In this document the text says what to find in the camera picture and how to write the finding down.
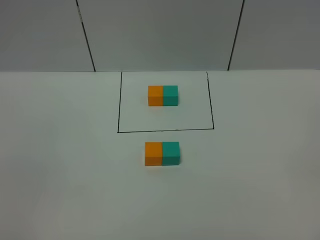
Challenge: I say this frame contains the template orange cube block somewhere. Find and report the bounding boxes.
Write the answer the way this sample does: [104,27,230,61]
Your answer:
[147,85,164,107]

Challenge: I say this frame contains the template teal cube block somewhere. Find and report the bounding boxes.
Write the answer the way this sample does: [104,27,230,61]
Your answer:
[163,85,179,106]

